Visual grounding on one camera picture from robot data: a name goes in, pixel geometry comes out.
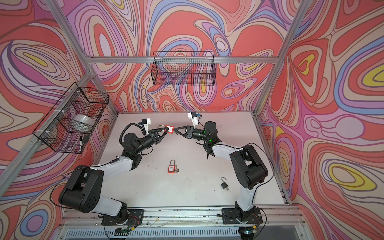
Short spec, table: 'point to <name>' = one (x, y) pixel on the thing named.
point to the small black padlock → (224, 184)
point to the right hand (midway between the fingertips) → (175, 133)
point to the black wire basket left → (68, 125)
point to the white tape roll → (82, 123)
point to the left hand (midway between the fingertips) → (169, 130)
